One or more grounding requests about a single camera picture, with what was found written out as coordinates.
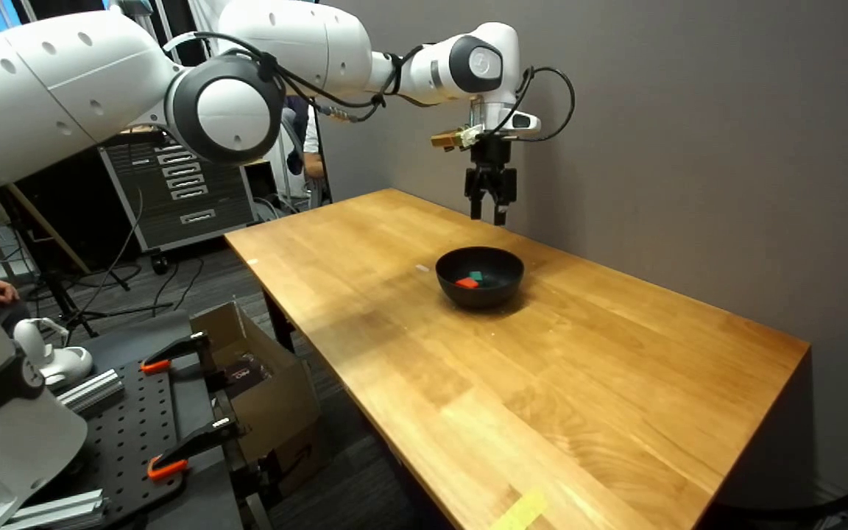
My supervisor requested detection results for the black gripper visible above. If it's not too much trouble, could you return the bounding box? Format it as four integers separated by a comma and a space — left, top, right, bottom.
462, 133, 521, 228

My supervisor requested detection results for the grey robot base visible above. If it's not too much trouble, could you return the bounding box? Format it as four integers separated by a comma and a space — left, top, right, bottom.
0, 277, 91, 498

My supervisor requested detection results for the black bowl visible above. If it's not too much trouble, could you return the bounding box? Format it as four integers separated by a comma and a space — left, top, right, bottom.
432, 243, 528, 311

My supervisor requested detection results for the person in background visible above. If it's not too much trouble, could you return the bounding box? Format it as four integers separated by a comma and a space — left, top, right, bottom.
281, 92, 337, 190

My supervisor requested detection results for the black table leg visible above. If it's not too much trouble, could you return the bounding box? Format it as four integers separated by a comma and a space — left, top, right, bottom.
262, 292, 297, 352

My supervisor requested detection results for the brown cardboard box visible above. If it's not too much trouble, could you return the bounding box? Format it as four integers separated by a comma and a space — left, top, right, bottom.
188, 299, 325, 464

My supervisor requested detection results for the yellow tape strip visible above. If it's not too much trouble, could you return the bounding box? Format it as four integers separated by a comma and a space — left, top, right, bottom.
488, 485, 553, 530

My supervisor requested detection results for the black cabinet with white labels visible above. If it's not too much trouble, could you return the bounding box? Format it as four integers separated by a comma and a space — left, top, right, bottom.
98, 130, 256, 256

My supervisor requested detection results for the black perforated board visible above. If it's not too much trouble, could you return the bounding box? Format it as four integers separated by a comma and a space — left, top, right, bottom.
38, 355, 254, 530

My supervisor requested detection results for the aluminium extrusion bar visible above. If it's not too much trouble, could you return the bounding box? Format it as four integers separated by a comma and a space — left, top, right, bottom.
54, 365, 128, 411
0, 485, 113, 530

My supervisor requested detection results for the black tripod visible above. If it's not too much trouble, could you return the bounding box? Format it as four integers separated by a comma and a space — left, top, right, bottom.
0, 180, 135, 337

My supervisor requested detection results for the handheld controller device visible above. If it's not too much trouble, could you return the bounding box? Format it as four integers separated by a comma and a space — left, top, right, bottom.
11, 314, 98, 395

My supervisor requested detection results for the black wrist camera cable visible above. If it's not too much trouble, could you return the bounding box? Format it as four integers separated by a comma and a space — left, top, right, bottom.
499, 65, 581, 140

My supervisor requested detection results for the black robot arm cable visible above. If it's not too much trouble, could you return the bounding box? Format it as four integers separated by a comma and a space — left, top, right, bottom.
159, 28, 430, 122

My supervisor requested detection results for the orange handled black clamp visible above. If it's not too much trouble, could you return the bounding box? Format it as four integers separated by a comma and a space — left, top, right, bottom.
145, 414, 243, 485
139, 330, 215, 379

